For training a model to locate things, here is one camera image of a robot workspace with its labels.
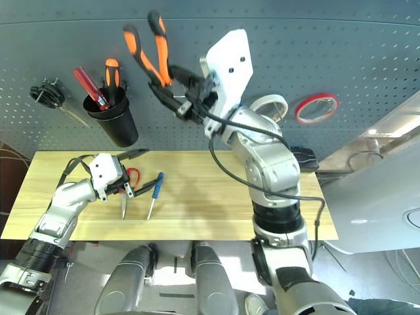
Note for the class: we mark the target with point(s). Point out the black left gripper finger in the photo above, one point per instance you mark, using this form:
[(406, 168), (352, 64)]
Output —
[(133, 155), (144, 188)]

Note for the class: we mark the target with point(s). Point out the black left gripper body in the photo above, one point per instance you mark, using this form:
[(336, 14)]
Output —
[(118, 187)]

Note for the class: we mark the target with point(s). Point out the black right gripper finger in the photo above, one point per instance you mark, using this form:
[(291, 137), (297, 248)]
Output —
[(167, 98), (185, 77)]

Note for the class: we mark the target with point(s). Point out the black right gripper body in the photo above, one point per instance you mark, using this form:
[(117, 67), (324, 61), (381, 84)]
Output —
[(200, 93)]

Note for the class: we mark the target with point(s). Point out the orange black needle-nose pliers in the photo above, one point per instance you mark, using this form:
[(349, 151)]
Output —
[(159, 52)]

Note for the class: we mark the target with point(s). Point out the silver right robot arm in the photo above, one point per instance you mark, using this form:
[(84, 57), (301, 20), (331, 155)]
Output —
[(272, 164)]

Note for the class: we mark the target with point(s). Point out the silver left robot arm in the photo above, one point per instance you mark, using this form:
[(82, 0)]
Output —
[(69, 197)]

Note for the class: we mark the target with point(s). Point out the grey metal pegboard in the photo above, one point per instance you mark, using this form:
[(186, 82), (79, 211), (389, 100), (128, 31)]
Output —
[(328, 39)]

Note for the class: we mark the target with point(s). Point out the black plastic cup holder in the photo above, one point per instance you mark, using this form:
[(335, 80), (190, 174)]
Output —
[(121, 128)]

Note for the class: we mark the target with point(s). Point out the white tape roll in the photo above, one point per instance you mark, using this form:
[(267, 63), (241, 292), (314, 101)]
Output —
[(269, 97)]

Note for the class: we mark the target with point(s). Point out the silver left robot leg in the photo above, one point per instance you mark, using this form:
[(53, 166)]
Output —
[(124, 282)]

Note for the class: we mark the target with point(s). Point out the silver robot leg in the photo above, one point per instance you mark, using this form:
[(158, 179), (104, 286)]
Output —
[(124, 282), (213, 282)]

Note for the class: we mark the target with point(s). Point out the red tape roll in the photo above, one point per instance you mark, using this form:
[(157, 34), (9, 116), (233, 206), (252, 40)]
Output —
[(298, 113)]

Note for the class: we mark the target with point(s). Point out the silver right robot leg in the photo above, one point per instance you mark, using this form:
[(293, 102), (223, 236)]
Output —
[(213, 282)]

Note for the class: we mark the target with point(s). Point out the black plastic tool case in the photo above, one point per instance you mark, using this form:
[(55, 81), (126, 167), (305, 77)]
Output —
[(305, 157)]

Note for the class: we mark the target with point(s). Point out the brown wooden desk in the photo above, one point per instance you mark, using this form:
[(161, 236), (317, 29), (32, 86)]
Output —
[(338, 164)]

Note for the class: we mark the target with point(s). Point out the grey person shoe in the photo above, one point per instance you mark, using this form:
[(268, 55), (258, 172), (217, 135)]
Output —
[(256, 305)]

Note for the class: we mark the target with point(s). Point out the white plastic table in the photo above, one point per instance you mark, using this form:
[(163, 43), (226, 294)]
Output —
[(367, 203)]

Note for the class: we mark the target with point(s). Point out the blue jeans leg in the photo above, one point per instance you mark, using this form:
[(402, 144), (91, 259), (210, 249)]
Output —
[(387, 308)]

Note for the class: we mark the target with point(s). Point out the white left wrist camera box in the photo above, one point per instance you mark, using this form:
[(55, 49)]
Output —
[(103, 170)]

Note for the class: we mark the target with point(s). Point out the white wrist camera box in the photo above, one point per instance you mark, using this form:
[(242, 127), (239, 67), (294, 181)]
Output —
[(103, 170), (233, 59)]

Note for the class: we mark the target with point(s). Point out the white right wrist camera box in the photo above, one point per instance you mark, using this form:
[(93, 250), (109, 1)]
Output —
[(233, 59)]

